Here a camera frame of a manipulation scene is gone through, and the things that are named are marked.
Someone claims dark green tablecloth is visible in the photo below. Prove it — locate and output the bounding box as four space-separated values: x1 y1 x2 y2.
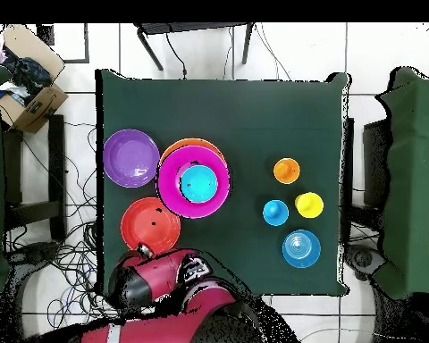
95 68 351 297

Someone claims black floor equipment with knob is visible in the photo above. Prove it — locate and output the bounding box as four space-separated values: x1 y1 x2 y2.
6 240 62 274

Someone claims tangle of floor cables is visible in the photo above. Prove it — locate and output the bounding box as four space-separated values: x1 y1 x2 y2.
3 121 130 343

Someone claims light blue ribbed bowl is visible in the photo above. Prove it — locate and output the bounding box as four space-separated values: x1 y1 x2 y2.
179 164 220 205

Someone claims purple bowl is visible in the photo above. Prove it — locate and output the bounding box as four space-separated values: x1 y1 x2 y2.
102 129 161 189

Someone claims light blue cup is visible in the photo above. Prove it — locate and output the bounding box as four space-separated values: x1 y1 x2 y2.
263 199 290 227

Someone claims dark blue clothes bundle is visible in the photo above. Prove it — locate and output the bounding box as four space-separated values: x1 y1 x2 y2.
1 46 55 105

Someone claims large pink bowl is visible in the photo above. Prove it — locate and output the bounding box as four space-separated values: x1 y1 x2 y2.
156 144 231 220

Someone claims black metal frame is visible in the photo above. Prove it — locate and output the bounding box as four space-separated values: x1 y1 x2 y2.
1 113 67 242

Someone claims light blue shallow bowl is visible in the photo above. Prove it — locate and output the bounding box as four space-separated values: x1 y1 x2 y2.
282 229 322 270

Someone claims yellow cup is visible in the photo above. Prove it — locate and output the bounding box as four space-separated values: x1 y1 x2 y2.
294 191 324 220

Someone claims large orange bowl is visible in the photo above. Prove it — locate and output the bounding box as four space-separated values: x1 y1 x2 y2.
158 138 226 165

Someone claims black metal stand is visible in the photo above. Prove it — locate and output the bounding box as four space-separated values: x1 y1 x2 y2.
133 21 256 71

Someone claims red bowl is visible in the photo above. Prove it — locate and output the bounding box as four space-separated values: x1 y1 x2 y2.
120 197 182 256

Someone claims cardboard box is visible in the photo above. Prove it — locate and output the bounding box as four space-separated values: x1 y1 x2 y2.
0 23 70 135

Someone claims orange cup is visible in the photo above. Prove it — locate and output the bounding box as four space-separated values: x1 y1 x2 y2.
273 157 302 186

